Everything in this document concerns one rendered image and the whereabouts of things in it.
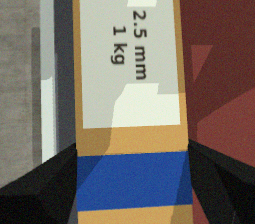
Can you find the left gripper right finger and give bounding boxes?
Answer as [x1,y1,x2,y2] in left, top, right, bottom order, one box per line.
[188,138,255,224]

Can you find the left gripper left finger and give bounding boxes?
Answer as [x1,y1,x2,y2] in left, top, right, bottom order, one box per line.
[0,143,77,224]

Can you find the dark red low platform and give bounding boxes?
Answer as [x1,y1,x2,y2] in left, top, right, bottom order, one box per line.
[180,0,255,167]

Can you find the tan welding electrode pack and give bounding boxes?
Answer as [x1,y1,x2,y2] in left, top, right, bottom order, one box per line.
[73,0,193,224]

